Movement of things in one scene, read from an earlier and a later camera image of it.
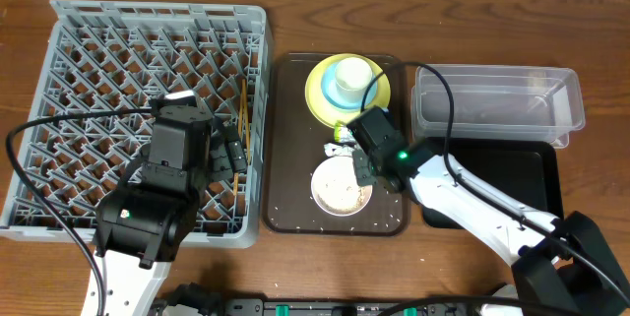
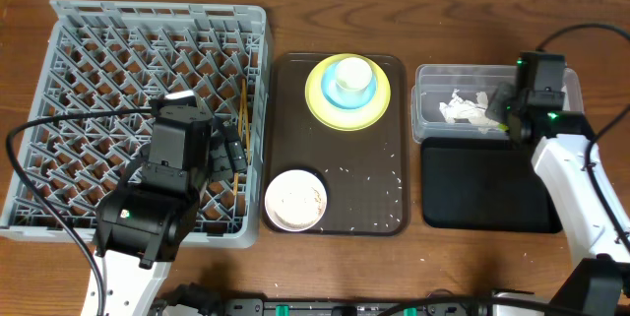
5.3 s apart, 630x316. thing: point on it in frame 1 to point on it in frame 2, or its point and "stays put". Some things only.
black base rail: [193, 300] stays put
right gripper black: [362, 167] to [499, 104]
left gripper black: [226, 149] stays put
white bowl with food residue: [335, 187] to [295, 200]
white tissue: [331, 150] to [471, 112]
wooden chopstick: [241, 119] stays put
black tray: [526, 169] stays put
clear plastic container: [500, 103] stays put
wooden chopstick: [246, 119] stays put
